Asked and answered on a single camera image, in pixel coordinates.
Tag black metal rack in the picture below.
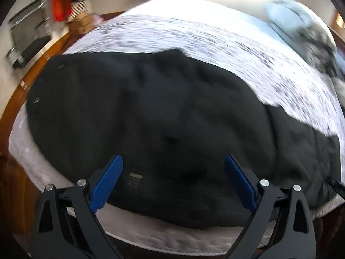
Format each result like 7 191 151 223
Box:
5 0 53 68

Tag brown wooden bed frame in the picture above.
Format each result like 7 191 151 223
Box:
0 12 127 235

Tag leaf-patterned white quilt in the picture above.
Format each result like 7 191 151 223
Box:
8 0 345 251

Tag light grey comforter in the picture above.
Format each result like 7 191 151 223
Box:
265 0 345 98

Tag cardboard box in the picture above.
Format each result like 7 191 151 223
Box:
69 12 95 34

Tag black jacket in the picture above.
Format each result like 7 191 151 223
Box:
25 48 343 230

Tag red cloth item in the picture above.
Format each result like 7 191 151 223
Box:
51 0 67 22

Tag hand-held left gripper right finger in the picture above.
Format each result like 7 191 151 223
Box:
224 154 317 259

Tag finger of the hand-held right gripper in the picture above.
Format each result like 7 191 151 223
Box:
325 176 345 195

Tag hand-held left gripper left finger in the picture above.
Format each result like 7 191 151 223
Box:
30 155 124 259

